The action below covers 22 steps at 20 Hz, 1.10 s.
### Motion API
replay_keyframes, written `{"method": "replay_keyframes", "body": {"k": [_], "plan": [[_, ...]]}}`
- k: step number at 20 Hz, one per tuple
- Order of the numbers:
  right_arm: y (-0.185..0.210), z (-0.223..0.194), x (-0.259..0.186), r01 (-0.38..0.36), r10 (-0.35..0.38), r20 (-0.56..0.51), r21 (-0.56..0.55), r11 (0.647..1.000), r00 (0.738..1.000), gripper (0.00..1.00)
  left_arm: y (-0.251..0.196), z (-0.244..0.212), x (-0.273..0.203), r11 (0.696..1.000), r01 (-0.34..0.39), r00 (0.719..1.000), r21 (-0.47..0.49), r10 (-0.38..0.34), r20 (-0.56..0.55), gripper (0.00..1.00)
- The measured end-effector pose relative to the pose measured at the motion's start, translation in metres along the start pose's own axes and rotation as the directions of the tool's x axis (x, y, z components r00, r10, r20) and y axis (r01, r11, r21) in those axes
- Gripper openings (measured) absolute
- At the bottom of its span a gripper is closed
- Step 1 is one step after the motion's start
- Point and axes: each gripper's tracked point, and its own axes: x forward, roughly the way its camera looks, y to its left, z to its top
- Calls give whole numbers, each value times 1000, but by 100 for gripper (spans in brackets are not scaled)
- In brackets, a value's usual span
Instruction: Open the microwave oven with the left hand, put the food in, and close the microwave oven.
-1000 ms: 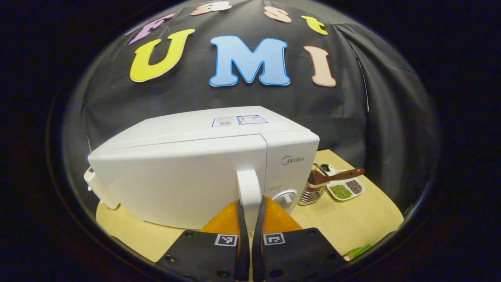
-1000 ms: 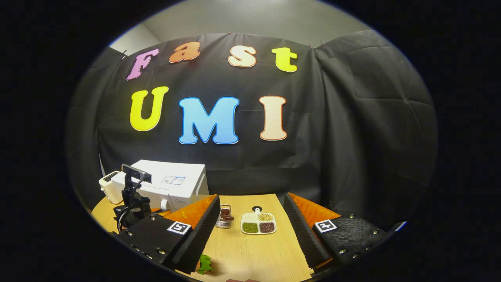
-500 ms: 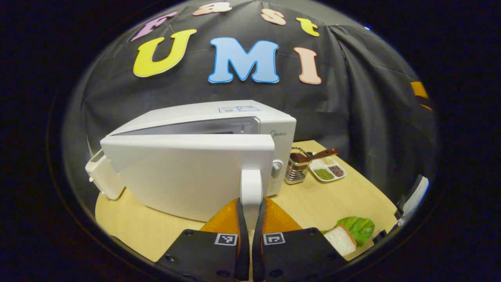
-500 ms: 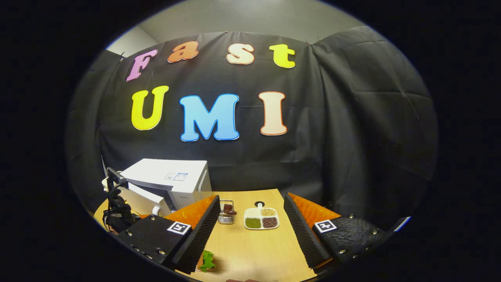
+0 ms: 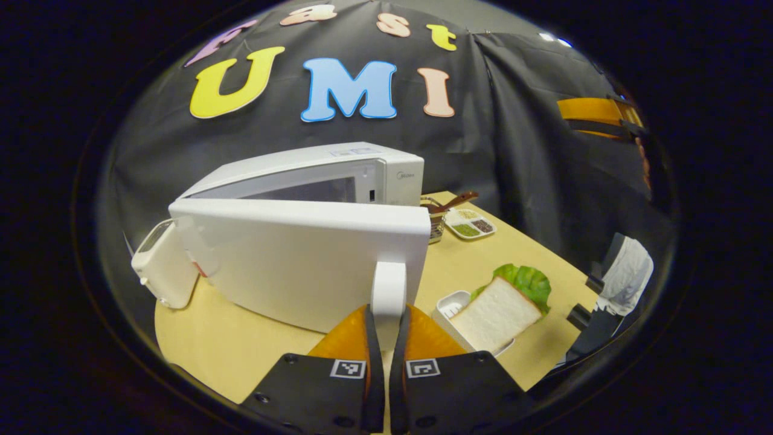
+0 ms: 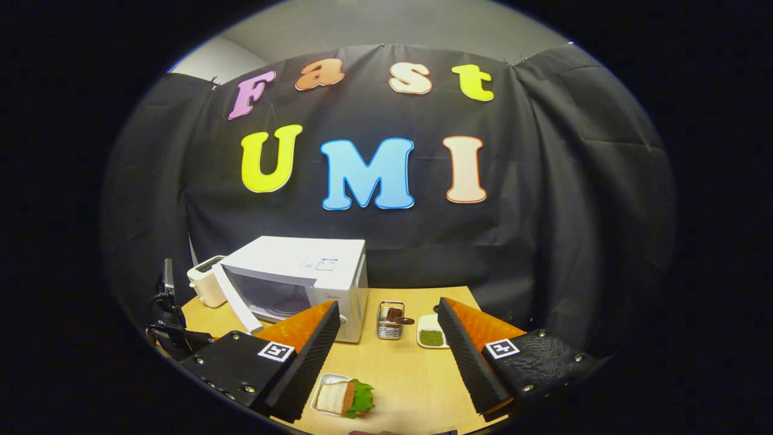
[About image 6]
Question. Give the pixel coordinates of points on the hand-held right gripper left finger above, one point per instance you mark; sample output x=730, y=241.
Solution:
x=302, y=362

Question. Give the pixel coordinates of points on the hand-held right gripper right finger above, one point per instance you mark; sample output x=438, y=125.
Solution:
x=468, y=362

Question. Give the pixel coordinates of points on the sandwich with green lettuce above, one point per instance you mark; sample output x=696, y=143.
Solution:
x=353, y=399

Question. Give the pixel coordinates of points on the white microwave oven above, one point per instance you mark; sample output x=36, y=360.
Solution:
x=290, y=257

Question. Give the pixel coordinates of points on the white divided grain dish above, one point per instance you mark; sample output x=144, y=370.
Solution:
x=430, y=337

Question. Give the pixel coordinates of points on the white toaster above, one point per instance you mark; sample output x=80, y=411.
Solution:
x=205, y=284

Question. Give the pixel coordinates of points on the brown scoop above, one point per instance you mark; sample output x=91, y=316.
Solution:
x=398, y=317

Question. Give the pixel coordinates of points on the black backdrop cloth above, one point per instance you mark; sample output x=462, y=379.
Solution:
x=519, y=181

